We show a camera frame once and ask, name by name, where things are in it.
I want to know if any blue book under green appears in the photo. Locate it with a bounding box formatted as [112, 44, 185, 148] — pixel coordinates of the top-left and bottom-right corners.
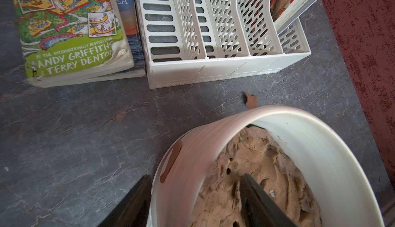
[116, 0, 146, 78]

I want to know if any white ceramic pot with mud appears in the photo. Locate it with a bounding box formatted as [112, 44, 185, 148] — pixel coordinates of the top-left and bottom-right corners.
[150, 106, 384, 227]

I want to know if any green paperback book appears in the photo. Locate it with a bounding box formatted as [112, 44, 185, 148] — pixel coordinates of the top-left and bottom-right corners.
[14, 0, 134, 88]

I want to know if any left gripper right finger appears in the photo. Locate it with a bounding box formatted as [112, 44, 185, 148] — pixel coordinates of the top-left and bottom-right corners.
[240, 174, 296, 227]

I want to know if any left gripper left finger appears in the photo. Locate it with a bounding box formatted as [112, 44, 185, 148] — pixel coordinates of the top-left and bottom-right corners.
[98, 175, 152, 227]

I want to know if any white file organizer rack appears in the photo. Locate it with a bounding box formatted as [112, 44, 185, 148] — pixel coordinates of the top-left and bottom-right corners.
[135, 0, 311, 89]

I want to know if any brown mud flake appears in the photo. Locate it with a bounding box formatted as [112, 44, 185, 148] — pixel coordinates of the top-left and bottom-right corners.
[244, 93, 258, 109]

